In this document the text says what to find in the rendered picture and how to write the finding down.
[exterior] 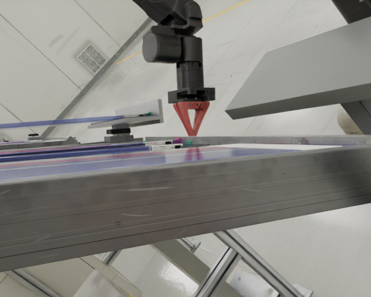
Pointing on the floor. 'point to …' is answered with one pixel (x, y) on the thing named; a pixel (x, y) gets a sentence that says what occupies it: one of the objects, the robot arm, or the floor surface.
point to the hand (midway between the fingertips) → (192, 132)
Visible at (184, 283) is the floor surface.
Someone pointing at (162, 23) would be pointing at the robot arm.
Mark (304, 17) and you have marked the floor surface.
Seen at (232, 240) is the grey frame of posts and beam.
